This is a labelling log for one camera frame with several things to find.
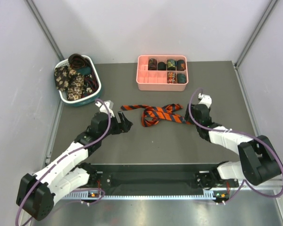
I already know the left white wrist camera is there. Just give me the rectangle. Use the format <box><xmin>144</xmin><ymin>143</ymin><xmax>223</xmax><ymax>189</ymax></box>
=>
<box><xmin>95</xmin><ymin>100</ymin><xmax>115</xmax><ymax>118</ymax></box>

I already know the dark teal tie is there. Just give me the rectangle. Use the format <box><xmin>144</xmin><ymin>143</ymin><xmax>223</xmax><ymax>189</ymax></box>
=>
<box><xmin>76</xmin><ymin>66</ymin><xmax>92</xmax><ymax>76</ymax></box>

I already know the brown floral tie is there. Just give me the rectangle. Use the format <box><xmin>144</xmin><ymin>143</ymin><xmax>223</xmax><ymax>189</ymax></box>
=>
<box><xmin>54</xmin><ymin>66</ymin><xmax>84</xmax><ymax>101</ymax></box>

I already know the dark red striped tie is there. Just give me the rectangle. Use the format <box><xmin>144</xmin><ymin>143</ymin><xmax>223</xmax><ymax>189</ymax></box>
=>
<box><xmin>81</xmin><ymin>72</ymin><xmax>99</xmax><ymax>98</ymax></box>

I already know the pink compartment organizer box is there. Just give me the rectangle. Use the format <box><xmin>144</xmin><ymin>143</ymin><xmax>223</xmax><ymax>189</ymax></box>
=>
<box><xmin>136</xmin><ymin>55</ymin><xmax>189</xmax><ymax>91</ymax></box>

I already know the dark green rolled tie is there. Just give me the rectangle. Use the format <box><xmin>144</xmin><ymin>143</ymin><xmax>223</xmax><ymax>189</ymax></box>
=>
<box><xmin>177</xmin><ymin>73</ymin><xmax>187</xmax><ymax>84</ymax></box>

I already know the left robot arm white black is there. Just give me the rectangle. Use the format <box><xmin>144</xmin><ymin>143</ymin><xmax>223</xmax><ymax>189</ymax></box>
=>
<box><xmin>16</xmin><ymin>112</ymin><xmax>133</xmax><ymax>221</ymax></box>

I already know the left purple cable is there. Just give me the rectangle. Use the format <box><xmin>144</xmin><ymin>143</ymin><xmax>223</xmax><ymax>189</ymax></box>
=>
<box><xmin>15</xmin><ymin>98</ymin><xmax>112</xmax><ymax>226</ymax></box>

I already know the red orange patterned rolled tie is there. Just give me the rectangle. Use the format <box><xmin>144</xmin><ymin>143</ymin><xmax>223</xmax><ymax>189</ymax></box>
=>
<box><xmin>167</xmin><ymin>71</ymin><xmax>177</xmax><ymax>84</ymax></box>

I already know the teal orange leaf rolled tie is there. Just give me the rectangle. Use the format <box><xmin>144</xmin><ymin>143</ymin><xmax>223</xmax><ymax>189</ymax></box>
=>
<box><xmin>176</xmin><ymin>59</ymin><xmax>186</xmax><ymax>71</ymax></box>

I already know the dark red floral rolled tie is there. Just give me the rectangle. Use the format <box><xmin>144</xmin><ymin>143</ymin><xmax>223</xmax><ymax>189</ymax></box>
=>
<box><xmin>148</xmin><ymin>58</ymin><xmax>158</xmax><ymax>71</ymax></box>

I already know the purple cable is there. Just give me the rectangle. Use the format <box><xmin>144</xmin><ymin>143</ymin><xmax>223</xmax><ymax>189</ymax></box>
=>
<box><xmin>188</xmin><ymin>88</ymin><xmax>283</xmax><ymax>204</ymax></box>
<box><xmin>15</xmin><ymin>98</ymin><xmax>112</xmax><ymax>226</ymax></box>

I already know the black rolled tie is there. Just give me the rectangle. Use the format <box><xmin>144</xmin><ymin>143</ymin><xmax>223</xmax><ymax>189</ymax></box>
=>
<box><xmin>157</xmin><ymin>62</ymin><xmax>166</xmax><ymax>71</ymax></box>

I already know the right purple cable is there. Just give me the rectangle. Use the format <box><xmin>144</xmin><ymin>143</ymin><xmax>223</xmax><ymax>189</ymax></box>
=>
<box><xmin>188</xmin><ymin>88</ymin><xmax>283</xmax><ymax>204</ymax></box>

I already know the dark brown rolled tie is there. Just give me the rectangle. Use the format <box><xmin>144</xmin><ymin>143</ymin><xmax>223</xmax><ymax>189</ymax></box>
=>
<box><xmin>68</xmin><ymin>54</ymin><xmax>91</xmax><ymax>69</ymax></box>

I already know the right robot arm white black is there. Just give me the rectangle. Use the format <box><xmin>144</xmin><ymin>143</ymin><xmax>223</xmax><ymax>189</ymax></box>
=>
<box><xmin>185</xmin><ymin>104</ymin><xmax>283</xmax><ymax>186</ymax></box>

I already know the orange navy striped tie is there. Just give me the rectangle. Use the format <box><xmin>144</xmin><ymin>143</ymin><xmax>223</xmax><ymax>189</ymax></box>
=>
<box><xmin>120</xmin><ymin>104</ymin><xmax>191</xmax><ymax>127</ymax></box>

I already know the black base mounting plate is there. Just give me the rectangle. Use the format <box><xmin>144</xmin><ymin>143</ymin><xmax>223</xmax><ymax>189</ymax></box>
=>
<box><xmin>83</xmin><ymin>163</ymin><xmax>239</xmax><ymax>196</ymax></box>

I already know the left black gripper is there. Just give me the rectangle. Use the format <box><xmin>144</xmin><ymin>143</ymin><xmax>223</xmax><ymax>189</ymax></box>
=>
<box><xmin>100</xmin><ymin>111</ymin><xmax>133</xmax><ymax>139</ymax></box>

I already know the green yellow leaf rolled tie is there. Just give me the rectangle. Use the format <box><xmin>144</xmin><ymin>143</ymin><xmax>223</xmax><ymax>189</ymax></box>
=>
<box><xmin>166</xmin><ymin>59</ymin><xmax>176</xmax><ymax>71</ymax></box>

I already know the grey slotted cable duct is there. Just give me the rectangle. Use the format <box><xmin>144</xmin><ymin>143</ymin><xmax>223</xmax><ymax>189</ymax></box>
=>
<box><xmin>62</xmin><ymin>190</ymin><xmax>228</xmax><ymax>201</ymax></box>

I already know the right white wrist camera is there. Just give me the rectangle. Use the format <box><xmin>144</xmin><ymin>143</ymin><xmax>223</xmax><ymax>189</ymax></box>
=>
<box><xmin>198</xmin><ymin>93</ymin><xmax>212</xmax><ymax>109</ymax></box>

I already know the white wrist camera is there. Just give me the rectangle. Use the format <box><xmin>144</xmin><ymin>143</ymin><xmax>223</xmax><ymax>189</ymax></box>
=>
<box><xmin>198</xmin><ymin>93</ymin><xmax>212</xmax><ymax>109</ymax></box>
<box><xmin>95</xmin><ymin>100</ymin><xmax>115</xmax><ymax>118</ymax></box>

